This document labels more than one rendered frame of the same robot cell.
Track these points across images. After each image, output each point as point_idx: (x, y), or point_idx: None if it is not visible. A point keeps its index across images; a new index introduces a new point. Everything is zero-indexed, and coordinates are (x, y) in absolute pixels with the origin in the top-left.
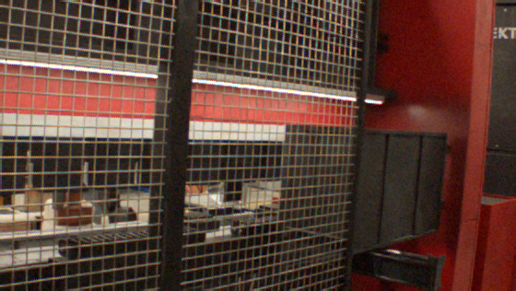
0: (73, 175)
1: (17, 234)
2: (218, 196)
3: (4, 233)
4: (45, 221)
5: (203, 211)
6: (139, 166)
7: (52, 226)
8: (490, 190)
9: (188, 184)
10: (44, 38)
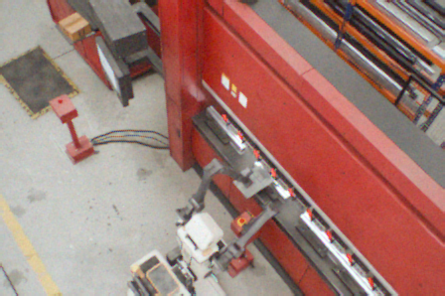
0: None
1: (346, 263)
2: (262, 174)
3: (349, 269)
4: (204, 273)
5: (277, 185)
6: (308, 206)
7: (211, 269)
8: (154, 3)
9: (292, 187)
10: None
